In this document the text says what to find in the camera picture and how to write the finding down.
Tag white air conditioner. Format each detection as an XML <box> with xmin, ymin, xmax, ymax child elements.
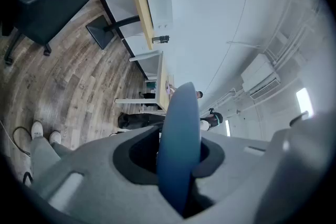
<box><xmin>240</xmin><ymin>53</ymin><xmax>281</xmax><ymax>100</ymax></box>

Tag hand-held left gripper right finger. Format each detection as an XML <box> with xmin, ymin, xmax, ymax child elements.
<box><xmin>183</xmin><ymin>130</ymin><xmax>270</xmax><ymax>224</ymax></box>

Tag large wooden desk white legs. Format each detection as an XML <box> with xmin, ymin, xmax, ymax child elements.
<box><xmin>114</xmin><ymin>50</ymin><xmax>176</xmax><ymax>115</ymax></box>

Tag ceiling light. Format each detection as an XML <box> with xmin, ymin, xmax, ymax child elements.
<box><xmin>296</xmin><ymin>87</ymin><xmax>314</xmax><ymax>116</ymax></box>

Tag black bag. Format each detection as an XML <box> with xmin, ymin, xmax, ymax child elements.
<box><xmin>117</xmin><ymin>112</ymin><xmax>166</xmax><ymax>130</ymax></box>

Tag black floor cable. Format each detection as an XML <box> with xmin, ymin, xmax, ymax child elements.
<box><xmin>12</xmin><ymin>125</ymin><xmax>34</xmax><ymax>157</ymax></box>

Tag person's gray trousers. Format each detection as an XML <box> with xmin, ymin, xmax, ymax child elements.
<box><xmin>29</xmin><ymin>135</ymin><xmax>77</xmax><ymax>187</ymax></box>

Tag person's white shoe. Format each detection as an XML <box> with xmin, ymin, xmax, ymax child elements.
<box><xmin>31</xmin><ymin>120</ymin><xmax>44</xmax><ymax>140</ymax></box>
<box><xmin>49</xmin><ymin>130</ymin><xmax>62</xmax><ymax>145</ymax></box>

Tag black mesh office chair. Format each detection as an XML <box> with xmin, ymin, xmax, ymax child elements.
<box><xmin>2</xmin><ymin>0</ymin><xmax>124</xmax><ymax>65</ymax></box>

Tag small wooden table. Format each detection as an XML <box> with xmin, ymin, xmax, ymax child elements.
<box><xmin>86</xmin><ymin>0</ymin><xmax>155</xmax><ymax>50</ymax></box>

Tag person's right white shoe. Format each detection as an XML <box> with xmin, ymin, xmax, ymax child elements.
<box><xmin>49</xmin><ymin>130</ymin><xmax>62</xmax><ymax>145</ymax></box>

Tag purple garment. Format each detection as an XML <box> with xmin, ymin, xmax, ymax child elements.
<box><xmin>164</xmin><ymin>80</ymin><xmax>175</xmax><ymax>95</ymax></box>

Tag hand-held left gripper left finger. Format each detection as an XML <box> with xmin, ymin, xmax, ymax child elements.
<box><xmin>30</xmin><ymin>125</ymin><xmax>184</xmax><ymax>224</ymax></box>

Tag white microwave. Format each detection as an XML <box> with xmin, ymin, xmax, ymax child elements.
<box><xmin>146</xmin><ymin>0</ymin><xmax>174</xmax><ymax>31</ymax></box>

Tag person's left white shoe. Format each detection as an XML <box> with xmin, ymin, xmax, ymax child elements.
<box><xmin>31</xmin><ymin>120</ymin><xmax>44</xmax><ymax>140</ymax></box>

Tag blue plate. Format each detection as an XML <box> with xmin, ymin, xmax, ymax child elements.
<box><xmin>156</xmin><ymin>81</ymin><xmax>202</xmax><ymax>219</ymax></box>

